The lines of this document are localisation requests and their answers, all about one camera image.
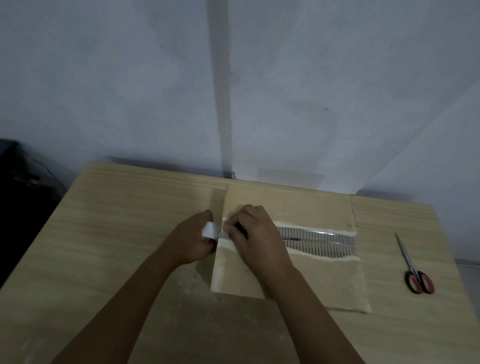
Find person's left hand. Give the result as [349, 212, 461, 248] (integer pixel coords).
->
[164, 209, 219, 266]

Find person's right hand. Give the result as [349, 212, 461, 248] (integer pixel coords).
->
[224, 204, 294, 279]

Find white tape roll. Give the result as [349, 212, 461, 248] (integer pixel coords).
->
[201, 220, 228, 241]

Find beige torn paper sheet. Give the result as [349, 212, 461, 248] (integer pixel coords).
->
[209, 183, 373, 315]

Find person's left forearm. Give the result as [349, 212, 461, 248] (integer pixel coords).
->
[50, 250, 180, 364]

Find person's right forearm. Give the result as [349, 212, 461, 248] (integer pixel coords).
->
[259, 262, 366, 364]

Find silver striped strip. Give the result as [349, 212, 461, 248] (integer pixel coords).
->
[275, 224, 360, 260]

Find thin black cable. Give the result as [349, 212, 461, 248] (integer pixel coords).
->
[26, 154, 67, 190]

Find red handled scissors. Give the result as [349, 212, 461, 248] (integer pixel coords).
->
[394, 232, 436, 295]

